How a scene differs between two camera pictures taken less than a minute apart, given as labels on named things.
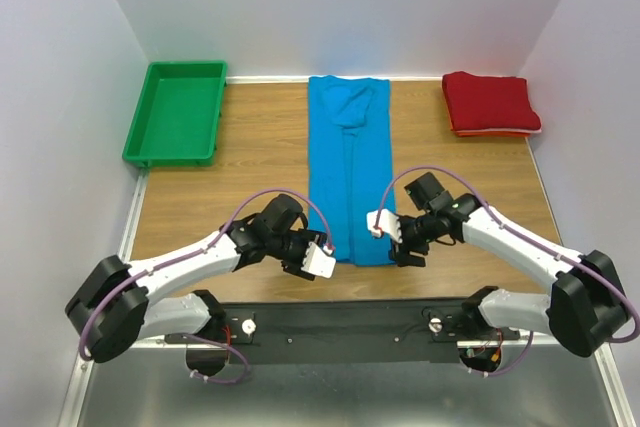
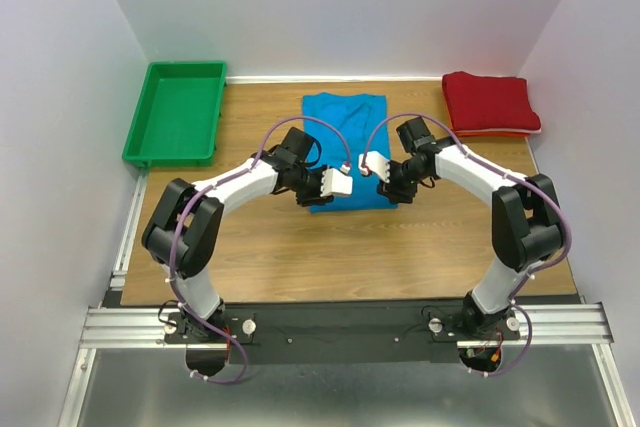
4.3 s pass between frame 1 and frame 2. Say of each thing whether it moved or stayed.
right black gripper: moved
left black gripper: moved
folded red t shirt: stayed
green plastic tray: stayed
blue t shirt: moved
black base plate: stayed
